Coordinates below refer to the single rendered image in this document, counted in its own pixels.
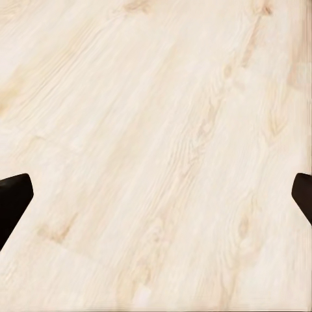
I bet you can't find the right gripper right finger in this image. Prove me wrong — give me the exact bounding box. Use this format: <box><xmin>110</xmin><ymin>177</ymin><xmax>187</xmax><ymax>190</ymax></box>
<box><xmin>291</xmin><ymin>172</ymin><xmax>312</xmax><ymax>225</ymax></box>

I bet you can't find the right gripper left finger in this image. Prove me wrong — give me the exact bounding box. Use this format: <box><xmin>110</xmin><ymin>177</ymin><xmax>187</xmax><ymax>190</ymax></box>
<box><xmin>0</xmin><ymin>173</ymin><xmax>34</xmax><ymax>251</ymax></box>

